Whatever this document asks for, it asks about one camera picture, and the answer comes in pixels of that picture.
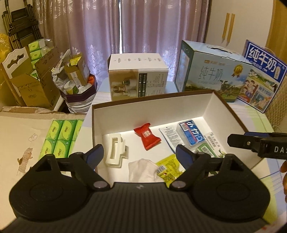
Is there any blue clear plastic case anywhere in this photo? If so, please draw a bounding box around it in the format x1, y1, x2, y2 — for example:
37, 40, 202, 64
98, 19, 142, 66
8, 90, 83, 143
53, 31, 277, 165
176, 119, 205, 147

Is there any white hair claw clip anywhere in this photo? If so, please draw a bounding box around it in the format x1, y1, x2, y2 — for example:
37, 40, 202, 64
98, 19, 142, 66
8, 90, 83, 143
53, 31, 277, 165
105, 133, 128, 168

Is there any white sachet packet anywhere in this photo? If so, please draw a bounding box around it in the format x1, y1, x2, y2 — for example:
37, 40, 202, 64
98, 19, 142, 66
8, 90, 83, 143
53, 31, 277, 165
159, 127, 184, 153

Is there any red candy packet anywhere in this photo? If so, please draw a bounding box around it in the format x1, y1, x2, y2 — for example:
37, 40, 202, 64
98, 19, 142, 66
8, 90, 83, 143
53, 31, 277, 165
134, 123, 161, 151

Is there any white knitted cloth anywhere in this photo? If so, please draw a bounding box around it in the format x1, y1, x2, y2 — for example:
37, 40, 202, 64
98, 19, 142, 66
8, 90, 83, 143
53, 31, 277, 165
128, 159, 164, 183

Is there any tall white medicine box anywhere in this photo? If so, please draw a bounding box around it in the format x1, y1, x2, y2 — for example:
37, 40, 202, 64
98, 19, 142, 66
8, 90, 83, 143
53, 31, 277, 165
204, 132, 226, 158

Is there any person's hand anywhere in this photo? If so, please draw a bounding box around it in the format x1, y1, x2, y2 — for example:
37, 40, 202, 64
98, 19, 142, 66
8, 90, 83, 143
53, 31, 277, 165
280, 160, 287, 202

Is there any checkered bed sheet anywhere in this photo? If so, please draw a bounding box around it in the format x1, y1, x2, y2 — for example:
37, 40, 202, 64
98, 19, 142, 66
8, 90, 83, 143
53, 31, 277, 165
73, 79, 286, 232

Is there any small green carton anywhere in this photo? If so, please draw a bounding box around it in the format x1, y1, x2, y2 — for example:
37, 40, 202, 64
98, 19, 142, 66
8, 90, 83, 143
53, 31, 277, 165
197, 143, 217, 158

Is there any yellow snack packet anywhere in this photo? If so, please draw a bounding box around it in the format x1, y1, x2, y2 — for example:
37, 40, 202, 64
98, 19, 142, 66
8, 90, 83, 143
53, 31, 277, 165
156, 154, 185, 187

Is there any quilted tan headboard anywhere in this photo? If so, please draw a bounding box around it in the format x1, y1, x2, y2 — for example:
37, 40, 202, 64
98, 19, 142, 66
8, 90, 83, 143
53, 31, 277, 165
265, 76, 286, 128

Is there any green tissue pack bundle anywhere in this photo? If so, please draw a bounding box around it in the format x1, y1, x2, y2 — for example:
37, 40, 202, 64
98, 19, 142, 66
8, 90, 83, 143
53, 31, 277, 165
39, 119, 84, 159

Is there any brown white open box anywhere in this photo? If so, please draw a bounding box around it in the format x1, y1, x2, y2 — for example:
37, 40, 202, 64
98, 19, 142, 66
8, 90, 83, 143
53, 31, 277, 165
92, 90, 260, 183

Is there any dark blue milk carton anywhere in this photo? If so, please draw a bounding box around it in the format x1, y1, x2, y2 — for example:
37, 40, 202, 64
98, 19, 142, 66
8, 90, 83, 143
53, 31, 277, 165
238, 40, 286, 113

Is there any full trash bin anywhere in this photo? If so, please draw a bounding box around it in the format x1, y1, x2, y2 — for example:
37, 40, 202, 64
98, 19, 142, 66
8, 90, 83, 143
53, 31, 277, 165
51, 49, 97, 114

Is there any white product box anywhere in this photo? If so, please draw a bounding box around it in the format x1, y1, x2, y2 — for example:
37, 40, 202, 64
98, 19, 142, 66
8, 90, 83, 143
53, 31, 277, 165
108, 53, 169, 101

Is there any brown cardboard box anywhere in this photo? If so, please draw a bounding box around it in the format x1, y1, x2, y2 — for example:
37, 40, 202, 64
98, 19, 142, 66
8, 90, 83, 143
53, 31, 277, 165
1, 47, 60, 109

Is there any purple curtain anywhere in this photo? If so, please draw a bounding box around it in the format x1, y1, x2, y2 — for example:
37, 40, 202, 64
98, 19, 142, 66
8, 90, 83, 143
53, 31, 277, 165
33, 1, 210, 82

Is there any yellow plastic bag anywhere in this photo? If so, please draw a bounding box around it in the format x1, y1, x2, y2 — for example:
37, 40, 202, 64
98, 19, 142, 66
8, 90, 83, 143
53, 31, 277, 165
0, 34, 12, 63

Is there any black folding rack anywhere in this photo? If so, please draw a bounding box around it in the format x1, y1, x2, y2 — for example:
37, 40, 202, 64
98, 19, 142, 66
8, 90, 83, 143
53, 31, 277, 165
1, 0, 43, 50

